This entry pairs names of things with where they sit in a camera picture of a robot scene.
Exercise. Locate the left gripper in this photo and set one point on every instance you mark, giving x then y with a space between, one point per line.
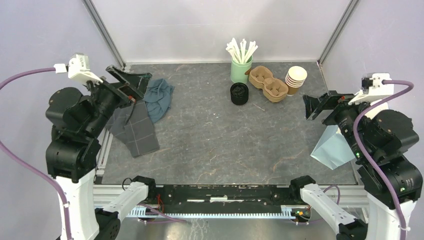
137 84

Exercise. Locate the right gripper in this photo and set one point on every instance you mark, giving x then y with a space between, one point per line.
313 105

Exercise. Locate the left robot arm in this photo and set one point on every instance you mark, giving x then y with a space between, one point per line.
71 158

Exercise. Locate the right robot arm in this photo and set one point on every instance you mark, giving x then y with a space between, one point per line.
392 183

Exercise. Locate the blue cloth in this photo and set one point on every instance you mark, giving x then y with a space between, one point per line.
158 98

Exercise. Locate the stack of paper cups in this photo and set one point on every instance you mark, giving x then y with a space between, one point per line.
294 79

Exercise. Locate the grey checked cloth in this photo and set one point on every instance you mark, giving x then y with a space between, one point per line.
133 127

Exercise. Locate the cardboard cup carrier tray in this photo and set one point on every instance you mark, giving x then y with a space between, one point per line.
274 89

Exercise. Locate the light blue paper bag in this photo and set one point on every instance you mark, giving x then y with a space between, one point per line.
332 150

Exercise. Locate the stack of black lids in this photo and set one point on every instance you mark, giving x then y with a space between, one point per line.
239 93

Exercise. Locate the green straw holder cup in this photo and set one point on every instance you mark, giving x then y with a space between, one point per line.
239 73

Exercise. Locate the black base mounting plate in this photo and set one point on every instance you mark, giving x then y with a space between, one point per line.
222 199

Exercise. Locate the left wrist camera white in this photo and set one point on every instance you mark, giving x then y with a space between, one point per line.
79 68

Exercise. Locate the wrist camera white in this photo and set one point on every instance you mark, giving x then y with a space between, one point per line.
79 68
373 89

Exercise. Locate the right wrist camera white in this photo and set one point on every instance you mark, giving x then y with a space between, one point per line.
373 89

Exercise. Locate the left aluminium frame post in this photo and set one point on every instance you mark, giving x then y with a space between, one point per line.
101 27

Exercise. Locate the aluminium frame post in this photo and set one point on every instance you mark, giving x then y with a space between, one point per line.
101 27
348 12

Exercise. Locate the right aluminium frame post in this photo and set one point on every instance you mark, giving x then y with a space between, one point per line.
348 12

